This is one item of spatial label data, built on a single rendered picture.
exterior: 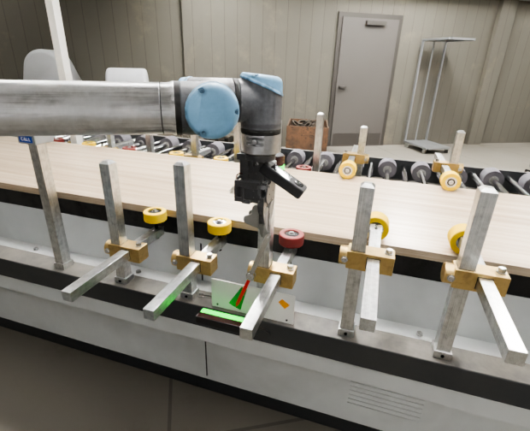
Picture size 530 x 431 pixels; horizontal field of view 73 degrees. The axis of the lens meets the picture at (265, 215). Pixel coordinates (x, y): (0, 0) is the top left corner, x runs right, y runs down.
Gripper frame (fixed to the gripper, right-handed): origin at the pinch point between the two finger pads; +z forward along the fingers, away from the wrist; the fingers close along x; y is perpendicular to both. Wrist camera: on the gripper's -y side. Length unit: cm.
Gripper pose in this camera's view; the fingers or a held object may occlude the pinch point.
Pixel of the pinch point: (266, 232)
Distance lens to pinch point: 89.6
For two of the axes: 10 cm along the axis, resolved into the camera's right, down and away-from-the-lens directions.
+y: -9.5, -1.5, 2.7
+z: -0.3, 9.2, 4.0
